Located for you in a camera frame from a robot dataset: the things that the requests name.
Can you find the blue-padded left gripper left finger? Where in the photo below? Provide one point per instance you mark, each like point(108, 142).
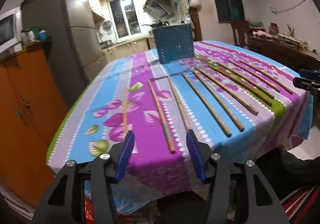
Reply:
point(108, 169)

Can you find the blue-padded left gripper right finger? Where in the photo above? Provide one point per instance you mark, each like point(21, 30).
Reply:
point(210, 168)

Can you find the wooden chopstick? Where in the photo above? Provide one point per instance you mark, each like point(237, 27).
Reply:
point(247, 79)
point(289, 90)
point(163, 120)
point(219, 121)
point(245, 104)
point(125, 113)
point(235, 120)
point(257, 76)
point(244, 84)
point(181, 108)

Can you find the kitchen base cabinets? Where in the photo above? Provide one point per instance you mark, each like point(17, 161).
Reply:
point(129, 47)

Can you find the kitchen window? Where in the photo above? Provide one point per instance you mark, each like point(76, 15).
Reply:
point(125, 18)

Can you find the dark wooden side table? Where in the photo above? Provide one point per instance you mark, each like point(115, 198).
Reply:
point(283, 54)

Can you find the colourful floral tablecloth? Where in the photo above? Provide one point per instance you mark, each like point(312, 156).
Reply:
point(95, 122)

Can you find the wooden chair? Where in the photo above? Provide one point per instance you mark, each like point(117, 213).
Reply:
point(241, 31)

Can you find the orange wooden cabinet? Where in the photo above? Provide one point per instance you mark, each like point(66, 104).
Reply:
point(32, 109)

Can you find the blue perforated utensil holder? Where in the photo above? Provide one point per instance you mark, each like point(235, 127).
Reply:
point(174, 42)

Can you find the white plastic bag hanging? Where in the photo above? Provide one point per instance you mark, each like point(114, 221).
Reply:
point(195, 3)

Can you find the white bottle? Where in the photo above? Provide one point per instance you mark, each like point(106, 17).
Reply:
point(31, 36)

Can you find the green container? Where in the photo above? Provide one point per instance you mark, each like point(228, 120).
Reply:
point(36, 32)

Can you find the white microwave oven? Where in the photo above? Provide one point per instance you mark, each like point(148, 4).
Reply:
point(11, 26)

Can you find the silver refrigerator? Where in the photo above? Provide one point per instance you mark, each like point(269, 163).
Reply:
point(75, 45)

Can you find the range hood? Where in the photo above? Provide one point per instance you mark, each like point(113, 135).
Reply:
point(158, 8)

